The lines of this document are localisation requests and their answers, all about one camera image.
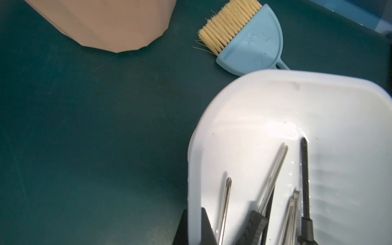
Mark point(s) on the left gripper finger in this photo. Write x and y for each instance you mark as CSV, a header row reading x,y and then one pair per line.
x,y
207,234

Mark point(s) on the white plastic storage box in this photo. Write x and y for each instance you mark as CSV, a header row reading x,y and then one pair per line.
x,y
348,125

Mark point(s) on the tan flower pot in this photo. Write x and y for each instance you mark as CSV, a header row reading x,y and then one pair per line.
x,y
110,25

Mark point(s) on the yellow handle screwdriver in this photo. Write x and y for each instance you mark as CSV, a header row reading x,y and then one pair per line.
x,y
223,212

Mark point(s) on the black ribbed handle screwdriver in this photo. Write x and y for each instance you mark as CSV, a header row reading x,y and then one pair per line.
x,y
257,221

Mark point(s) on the clear handle screwdriver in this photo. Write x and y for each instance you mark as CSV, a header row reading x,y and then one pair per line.
x,y
289,227

